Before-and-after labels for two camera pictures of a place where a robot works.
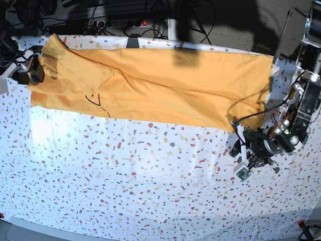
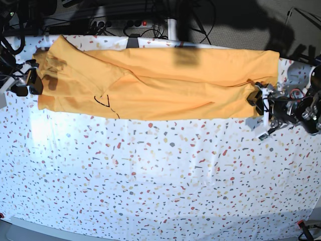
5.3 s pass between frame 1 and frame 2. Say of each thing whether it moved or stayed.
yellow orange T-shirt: moved
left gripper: moved
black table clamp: stayed
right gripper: moved
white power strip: stayed
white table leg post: stayed
